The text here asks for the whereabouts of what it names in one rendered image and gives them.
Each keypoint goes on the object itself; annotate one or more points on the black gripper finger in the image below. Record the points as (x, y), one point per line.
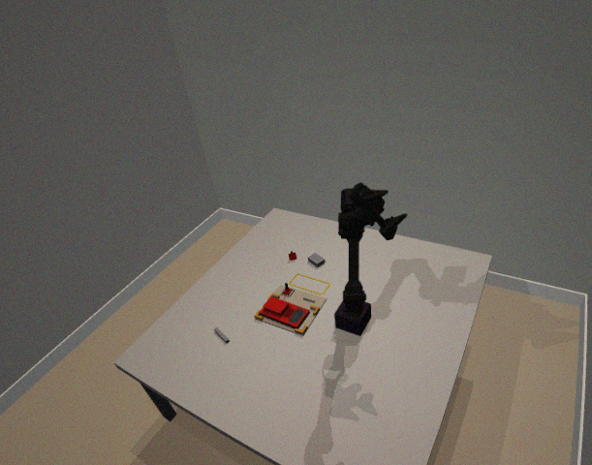
(394, 222)
(368, 195)

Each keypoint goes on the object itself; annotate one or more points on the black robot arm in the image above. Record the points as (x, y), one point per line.
(353, 295)

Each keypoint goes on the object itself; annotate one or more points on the grey flat bar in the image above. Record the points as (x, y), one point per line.
(221, 334)

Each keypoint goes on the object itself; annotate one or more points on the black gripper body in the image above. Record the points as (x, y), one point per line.
(367, 214)

